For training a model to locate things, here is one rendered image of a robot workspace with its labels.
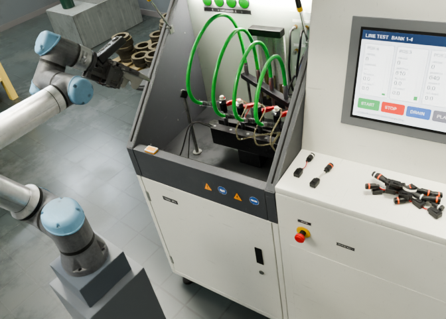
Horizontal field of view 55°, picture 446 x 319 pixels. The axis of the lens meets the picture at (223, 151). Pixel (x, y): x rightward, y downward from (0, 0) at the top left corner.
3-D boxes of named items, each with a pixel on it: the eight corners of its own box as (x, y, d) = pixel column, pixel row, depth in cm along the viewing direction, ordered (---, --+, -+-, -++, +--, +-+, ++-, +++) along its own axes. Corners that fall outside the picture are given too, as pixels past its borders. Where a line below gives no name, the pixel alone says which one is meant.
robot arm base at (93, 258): (80, 284, 133) (68, 265, 126) (54, 262, 141) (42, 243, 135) (117, 252, 141) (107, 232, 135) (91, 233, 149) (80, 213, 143)
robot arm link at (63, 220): (71, 259, 128) (53, 229, 120) (46, 242, 136) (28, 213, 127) (101, 232, 135) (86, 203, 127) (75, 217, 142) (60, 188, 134)
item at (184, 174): (143, 177, 187) (132, 148, 177) (148, 170, 189) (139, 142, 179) (267, 221, 156) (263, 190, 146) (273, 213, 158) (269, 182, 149)
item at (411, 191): (360, 197, 132) (362, 185, 129) (371, 176, 139) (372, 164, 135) (441, 221, 121) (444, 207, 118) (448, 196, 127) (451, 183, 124)
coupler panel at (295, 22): (290, 85, 177) (285, 13, 158) (293, 81, 180) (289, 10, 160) (319, 91, 171) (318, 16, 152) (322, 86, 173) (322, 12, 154)
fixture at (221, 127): (216, 155, 184) (210, 127, 175) (227, 142, 190) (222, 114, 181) (287, 176, 167) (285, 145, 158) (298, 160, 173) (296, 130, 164)
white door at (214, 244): (174, 270, 229) (139, 178, 187) (176, 267, 231) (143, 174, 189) (282, 322, 197) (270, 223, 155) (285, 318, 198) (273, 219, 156)
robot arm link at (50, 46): (30, 54, 126) (39, 27, 125) (65, 68, 133) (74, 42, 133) (38, 56, 120) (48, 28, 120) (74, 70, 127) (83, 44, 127)
